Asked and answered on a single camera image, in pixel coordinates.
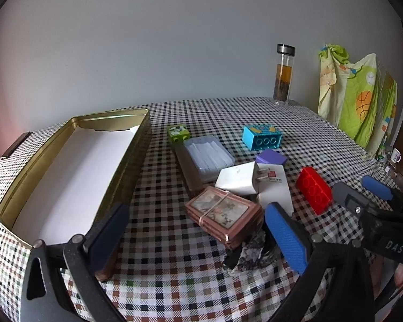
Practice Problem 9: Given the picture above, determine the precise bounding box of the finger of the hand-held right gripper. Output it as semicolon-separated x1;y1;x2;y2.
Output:
361;175;403;213
332;182;390;229

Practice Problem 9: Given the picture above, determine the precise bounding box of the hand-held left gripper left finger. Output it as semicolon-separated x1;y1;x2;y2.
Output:
20;203;131;322

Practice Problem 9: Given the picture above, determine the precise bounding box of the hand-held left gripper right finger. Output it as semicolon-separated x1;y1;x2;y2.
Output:
265;202;378;322

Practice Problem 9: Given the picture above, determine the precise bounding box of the red toy brick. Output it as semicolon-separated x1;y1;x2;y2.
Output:
296;167;333;215

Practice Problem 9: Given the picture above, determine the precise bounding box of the white box red label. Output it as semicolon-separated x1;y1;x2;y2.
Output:
257;163;294;217

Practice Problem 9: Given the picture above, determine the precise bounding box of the banded stack of cards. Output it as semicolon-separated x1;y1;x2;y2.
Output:
185;186;264;250

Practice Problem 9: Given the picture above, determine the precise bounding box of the white charger plug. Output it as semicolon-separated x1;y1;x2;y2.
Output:
215;161;267;196

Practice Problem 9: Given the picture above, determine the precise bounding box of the gold tin box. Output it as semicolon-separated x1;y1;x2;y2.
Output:
0;107;153;282

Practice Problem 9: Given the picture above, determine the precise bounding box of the purple block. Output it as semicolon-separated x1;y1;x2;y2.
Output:
255;150;287;166

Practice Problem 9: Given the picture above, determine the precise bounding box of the blue toy brick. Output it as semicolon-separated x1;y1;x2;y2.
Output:
242;124;284;151

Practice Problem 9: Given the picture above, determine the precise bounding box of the clear plastic box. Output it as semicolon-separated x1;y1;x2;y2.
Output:
183;134;236;183

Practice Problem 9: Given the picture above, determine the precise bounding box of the green toy brick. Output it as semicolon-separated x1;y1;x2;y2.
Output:
167;125;191;145

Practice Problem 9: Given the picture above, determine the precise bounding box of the white paper liner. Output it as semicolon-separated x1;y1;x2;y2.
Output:
12;126;142;247

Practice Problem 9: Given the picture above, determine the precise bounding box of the green printed blanket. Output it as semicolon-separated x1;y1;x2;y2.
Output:
318;43;398;148

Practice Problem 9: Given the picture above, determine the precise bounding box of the glass tea bottle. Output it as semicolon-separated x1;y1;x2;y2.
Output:
273;43;295;106

